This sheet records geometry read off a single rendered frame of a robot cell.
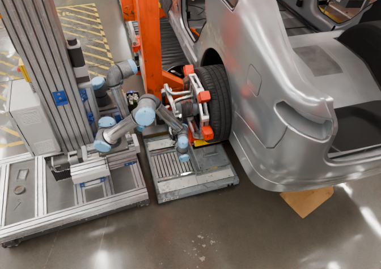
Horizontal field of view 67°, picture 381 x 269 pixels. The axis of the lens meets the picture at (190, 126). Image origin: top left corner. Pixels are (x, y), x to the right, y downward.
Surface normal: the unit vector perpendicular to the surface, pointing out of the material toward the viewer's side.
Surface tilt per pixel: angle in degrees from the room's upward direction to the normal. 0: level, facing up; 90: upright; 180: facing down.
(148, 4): 90
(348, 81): 22
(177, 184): 0
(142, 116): 85
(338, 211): 0
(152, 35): 90
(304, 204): 2
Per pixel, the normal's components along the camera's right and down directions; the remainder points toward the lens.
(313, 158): -0.10, 0.69
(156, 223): 0.03, -0.70
